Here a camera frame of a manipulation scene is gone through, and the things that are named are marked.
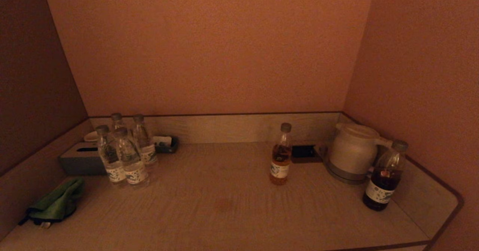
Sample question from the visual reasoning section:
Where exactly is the green microfibre cloth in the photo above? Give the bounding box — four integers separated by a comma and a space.
19, 177, 85, 229

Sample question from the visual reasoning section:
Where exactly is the light amber tea bottle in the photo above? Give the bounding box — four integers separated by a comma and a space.
269, 123, 293, 186

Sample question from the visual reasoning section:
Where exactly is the black power socket panel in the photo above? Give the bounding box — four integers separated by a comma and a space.
292, 145, 323, 164

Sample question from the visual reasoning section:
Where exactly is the small teal tray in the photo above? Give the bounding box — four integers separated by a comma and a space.
153, 136, 179, 154

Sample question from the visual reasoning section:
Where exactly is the clear water bottle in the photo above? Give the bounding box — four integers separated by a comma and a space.
96, 125, 128, 187
132, 114, 159, 168
113, 127, 150, 188
110, 113, 128, 139

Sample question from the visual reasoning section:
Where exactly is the white electric kettle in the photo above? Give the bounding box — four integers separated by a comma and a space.
328, 122, 394, 176

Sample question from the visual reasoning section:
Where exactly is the grey kettle base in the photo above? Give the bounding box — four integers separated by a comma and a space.
324, 157, 375, 185

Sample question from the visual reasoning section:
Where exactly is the dark brown tea bottle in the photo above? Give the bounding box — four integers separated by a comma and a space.
362, 140, 409, 212

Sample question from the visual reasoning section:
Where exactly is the grey tissue box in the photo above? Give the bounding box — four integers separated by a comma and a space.
58, 142, 107, 176

